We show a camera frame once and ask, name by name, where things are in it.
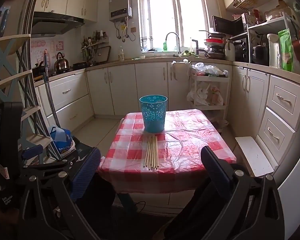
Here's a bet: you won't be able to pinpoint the cream sink base cabinet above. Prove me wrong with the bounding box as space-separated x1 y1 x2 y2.
86 61 192 117

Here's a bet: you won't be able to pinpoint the black toaster oven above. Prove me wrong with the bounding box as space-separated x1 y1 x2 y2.
230 36 250 63

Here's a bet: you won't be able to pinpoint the white framed window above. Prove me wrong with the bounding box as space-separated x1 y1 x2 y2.
137 0 210 53

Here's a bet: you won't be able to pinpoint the white plastic bag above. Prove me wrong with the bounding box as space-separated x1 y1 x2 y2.
187 84 224 107

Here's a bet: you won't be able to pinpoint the white electric kettle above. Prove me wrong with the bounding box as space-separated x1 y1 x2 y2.
267 34 282 68

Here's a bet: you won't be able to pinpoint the pink wall sticker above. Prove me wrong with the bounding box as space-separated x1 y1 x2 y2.
31 39 65 65

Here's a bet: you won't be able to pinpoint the white step stool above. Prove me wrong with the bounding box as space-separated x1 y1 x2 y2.
235 136 274 178

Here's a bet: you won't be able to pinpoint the wooden shelf rack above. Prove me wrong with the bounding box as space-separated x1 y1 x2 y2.
0 34 53 160

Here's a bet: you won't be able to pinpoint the stack of pots and bowls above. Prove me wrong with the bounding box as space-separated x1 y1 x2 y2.
204 31 227 59

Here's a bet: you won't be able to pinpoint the silver wall water heater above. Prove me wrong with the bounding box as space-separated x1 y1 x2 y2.
109 0 133 22

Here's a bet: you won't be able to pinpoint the beige countertop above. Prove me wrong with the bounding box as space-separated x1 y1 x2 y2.
32 55 300 80

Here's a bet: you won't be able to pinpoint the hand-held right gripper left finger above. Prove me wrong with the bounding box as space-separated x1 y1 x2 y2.
14 147 102 240

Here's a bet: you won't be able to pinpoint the blue perforated plastic bucket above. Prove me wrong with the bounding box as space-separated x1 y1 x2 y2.
139 95 168 133

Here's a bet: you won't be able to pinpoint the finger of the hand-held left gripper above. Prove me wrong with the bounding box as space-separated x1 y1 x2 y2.
21 146 45 160
22 155 79 173

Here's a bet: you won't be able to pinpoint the blue shopping bag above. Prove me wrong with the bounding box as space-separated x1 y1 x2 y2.
49 127 75 155

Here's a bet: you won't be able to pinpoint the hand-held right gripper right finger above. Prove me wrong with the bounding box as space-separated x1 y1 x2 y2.
200 145 285 240

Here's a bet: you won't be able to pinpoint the blue table leg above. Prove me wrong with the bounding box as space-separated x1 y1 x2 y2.
117 192 138 212

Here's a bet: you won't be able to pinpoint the black floor cable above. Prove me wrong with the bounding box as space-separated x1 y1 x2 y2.
134 200 147 213

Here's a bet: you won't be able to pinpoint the white hanging cloth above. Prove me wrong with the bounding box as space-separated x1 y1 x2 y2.
170 59 193 80

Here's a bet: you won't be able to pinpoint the white plastic jug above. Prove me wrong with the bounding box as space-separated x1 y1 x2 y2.
225 40 236 61

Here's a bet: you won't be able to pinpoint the black microwave oven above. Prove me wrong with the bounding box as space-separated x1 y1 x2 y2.
211 15 249 37

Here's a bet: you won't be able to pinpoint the white wire basket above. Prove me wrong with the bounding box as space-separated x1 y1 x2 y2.
232 0 255 9

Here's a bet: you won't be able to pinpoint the black wok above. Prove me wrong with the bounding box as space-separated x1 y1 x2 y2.
32 62 49 77

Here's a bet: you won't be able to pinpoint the clear plastic bags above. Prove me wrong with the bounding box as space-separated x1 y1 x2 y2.
191 62 228 77

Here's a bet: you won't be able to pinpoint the cream cabinet with small drawers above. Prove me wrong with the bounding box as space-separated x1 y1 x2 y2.
231 65 300 153

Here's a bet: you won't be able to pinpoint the red checked plastic tablecloth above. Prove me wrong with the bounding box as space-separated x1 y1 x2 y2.
97 109 237 194

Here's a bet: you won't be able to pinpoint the cream wall cabinets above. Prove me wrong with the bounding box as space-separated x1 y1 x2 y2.
34 0 98 23

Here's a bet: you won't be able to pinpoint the black range hood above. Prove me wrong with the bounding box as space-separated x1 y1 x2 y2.
31 11 85 37

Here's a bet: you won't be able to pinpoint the green packet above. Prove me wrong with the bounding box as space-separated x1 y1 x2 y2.
277 29 294 72

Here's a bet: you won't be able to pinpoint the white storage rack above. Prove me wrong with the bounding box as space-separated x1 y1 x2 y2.
247 12 298 68

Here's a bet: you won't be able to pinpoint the grey mop handle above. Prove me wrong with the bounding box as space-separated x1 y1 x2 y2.
41 52 62 128

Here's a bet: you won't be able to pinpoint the steel whistling kettle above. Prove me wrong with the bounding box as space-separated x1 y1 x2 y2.
54 52 70 73

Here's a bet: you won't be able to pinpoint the curved steel faucet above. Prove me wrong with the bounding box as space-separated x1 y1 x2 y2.
165 32 182 54

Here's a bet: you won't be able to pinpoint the white trolley cart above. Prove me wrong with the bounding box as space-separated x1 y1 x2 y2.
189 74 230 133

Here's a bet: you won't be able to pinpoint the wall utensil rack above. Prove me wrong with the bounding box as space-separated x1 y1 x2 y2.
80 30 109 55

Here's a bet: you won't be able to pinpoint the bundle of wooden chopsticks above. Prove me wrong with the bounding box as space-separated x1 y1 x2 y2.
143 134 159 171

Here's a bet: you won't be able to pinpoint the grey door frame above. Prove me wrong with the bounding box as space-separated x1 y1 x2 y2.
21 0 47 143

